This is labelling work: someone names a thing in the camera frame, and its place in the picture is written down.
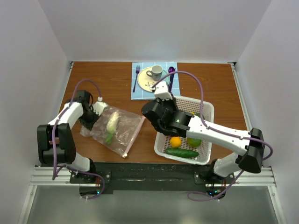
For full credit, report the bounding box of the pale white-green fake vegetable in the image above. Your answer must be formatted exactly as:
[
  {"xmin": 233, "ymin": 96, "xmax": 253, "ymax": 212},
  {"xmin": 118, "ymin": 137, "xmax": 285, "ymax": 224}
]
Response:
[{"xmin": 106, "ymin": 112, "xmax": 120, "ymax": 144}]

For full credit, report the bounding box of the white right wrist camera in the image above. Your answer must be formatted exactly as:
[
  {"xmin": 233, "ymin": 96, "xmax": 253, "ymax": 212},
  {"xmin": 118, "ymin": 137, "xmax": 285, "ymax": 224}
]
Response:
[{"xmin": 150, "ymin": 81, "xmax": 173, "ymax": 101}]

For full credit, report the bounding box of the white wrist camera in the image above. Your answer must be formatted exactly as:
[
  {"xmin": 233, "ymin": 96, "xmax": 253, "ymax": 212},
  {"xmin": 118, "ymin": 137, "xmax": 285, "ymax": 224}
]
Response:
[
  {"xmin": 150, "ymin": 81, "xmax": 173, "ymax": 101},
  {"xmin": 93, "ymin": 97, "xmax": 108, "ymax": 116}
]

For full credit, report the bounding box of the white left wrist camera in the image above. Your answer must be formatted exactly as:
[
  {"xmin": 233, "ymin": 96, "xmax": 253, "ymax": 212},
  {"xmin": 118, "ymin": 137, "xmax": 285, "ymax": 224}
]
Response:
[{"xmin": 93, "ymin": 97, "xmax": 108, "ymax": 116}]

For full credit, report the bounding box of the blue checkered placemat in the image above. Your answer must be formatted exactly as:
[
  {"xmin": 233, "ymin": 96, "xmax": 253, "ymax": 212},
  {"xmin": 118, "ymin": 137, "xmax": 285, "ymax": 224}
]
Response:
[{"xmin": 131, "ymin": 62, "xmax": 178, "ymax": 100}]

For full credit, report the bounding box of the purple plastic knife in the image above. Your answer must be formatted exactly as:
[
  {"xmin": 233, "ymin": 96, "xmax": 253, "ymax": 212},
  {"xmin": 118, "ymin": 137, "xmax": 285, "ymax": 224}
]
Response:
[{"xmin": 169, "ymin": 74, "xmax": 174, "ymax": 92}]

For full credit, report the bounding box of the grey ceramic mug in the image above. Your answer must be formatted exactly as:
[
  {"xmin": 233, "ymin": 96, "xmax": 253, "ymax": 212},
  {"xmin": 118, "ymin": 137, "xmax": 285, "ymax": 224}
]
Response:
[{"xmin": 146, "ymin": 65, "xmax": 163, "ymax": 81}]

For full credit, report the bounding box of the dark green felt cucumber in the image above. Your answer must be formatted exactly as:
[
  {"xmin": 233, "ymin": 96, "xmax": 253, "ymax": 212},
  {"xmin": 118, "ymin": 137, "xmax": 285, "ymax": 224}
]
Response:
[{"xmin": 165, "ymin": 148, "xmax": 199, "ymax": 158}]

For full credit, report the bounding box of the purple plastic spoon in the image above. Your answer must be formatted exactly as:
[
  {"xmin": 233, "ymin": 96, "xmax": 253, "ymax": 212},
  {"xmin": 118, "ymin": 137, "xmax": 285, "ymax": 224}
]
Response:
[{"xmin": 168, "ymin": 66, "xmax": 175, "ymax": 73}]

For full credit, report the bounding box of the clear zip top bag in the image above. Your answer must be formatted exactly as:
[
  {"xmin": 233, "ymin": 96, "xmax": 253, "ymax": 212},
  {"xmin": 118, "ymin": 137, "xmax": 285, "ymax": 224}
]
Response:
[{"xmin": 80, "ymin": 106, "xmax": 145, "ymax": 158}]

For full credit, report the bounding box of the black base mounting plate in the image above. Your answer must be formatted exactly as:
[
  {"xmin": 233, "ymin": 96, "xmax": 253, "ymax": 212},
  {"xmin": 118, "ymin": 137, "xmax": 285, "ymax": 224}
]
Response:
[{"xmin": 70, "ymin": 162, "xmax": 235, "ymax": 195}]

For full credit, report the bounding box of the green felt fake food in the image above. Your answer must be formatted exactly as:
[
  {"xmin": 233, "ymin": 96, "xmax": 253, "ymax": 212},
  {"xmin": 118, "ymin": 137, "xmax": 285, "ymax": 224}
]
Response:
[{"xmin": 187, "ymin": 138, "xmax": 202, "ymax": 148}]

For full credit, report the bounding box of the aluminium frame rail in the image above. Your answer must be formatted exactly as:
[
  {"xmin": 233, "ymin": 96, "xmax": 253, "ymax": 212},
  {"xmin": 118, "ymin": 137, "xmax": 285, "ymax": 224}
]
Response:
[{"xmin": 29, "ymin": 167, "xmax": 276, "ymax": 187}]

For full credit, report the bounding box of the orange fake orange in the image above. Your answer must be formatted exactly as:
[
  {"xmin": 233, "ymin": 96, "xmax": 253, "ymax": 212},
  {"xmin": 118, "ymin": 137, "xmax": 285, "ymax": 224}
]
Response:
[{"xmin": 170, "ymin": 137, "xmax": 182, "ymax": 148}]

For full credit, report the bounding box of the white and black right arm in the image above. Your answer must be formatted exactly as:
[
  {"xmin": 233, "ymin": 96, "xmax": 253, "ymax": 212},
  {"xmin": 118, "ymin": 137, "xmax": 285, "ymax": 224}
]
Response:
[{"xmin": 141, "ymin": 98, "xmax": 265, "ymax": 183}]

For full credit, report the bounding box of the cream and teal plate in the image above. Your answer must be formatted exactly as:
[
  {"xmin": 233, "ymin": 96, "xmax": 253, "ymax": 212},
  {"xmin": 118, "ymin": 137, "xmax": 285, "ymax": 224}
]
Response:
[{"xmin": 137, "ymin": 66, "xmax": 157, "ymax": 92}]

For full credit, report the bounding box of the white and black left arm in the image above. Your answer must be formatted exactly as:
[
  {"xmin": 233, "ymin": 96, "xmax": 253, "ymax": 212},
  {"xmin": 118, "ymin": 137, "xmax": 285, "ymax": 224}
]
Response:
[{"xmin": 37, "ymin": 90, "xmax": 99, "ymax": 183}]

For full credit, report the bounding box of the white perforated plastic basket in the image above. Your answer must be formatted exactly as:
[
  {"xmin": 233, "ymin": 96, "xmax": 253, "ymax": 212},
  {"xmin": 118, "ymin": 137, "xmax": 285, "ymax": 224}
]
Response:
[{"xmin": 154, "ymin": 96, "xmax": 212, "ymax": 165}]

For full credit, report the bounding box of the purple plastic fork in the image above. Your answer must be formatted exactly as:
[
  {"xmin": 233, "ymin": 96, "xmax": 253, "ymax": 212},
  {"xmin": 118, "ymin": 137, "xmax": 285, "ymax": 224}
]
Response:
[{"xmin": 133, "ymin": 65, "xmax": 140, "ymax": 92}]

